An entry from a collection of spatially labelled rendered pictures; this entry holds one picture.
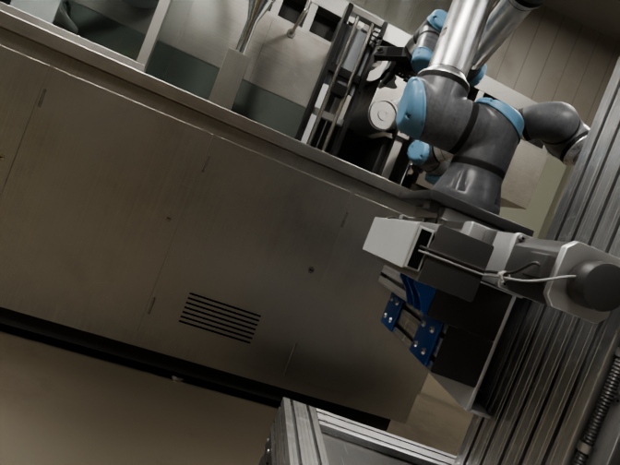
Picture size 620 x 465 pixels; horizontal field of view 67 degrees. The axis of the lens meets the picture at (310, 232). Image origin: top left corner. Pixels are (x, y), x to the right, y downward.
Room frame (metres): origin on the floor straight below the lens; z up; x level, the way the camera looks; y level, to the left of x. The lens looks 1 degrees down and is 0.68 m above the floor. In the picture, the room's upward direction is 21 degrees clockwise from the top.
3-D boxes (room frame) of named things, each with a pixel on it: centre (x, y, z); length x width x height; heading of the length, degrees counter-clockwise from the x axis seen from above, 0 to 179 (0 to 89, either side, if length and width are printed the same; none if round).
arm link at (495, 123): (1.02, -0.28, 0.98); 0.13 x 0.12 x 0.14; 94
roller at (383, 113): (1.99, -0.07, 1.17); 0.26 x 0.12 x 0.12; 15
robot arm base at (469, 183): (1.02, -0.29, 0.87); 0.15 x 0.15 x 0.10
